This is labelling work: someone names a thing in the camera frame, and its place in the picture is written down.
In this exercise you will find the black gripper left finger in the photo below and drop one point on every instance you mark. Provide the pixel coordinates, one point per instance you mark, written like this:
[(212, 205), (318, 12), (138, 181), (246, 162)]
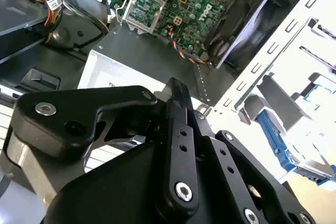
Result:
[(78, 103)]

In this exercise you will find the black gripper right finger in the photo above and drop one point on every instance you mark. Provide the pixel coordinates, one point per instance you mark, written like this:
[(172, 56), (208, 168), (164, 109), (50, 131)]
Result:
[(219, 163)]

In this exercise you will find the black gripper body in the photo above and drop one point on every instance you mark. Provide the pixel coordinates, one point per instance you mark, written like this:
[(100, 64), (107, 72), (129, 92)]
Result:
[(110, 195)]

